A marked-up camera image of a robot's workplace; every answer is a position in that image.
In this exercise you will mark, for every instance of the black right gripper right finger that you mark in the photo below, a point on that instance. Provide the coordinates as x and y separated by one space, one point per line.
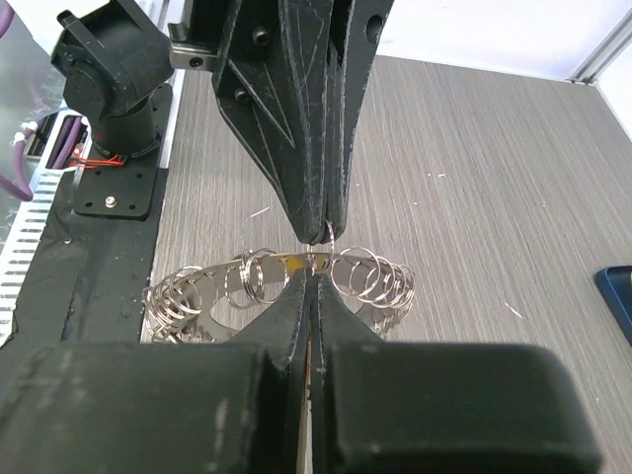
387 407

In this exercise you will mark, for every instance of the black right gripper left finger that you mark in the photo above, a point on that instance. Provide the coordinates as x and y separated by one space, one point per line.
234 407

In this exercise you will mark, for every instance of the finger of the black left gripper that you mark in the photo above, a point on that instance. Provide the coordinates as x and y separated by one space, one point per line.
355 32
270 89

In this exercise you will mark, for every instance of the metal disc with keyrings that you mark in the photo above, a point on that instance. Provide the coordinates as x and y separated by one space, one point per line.
189 306

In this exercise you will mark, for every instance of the yellow tagged key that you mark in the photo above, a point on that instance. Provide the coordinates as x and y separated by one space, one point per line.
295 262

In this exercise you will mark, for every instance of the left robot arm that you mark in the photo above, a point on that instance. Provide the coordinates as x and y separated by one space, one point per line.
113 58

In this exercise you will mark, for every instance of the dark blue tray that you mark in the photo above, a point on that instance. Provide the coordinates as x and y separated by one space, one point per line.
614 284

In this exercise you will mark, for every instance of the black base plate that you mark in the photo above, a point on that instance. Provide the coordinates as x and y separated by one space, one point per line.
96 253

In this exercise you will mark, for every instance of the left aluminium frame rail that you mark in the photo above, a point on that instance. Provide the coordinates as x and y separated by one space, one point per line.
612 45

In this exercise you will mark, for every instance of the white slotted cable duct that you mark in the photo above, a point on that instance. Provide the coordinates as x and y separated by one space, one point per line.
22 243

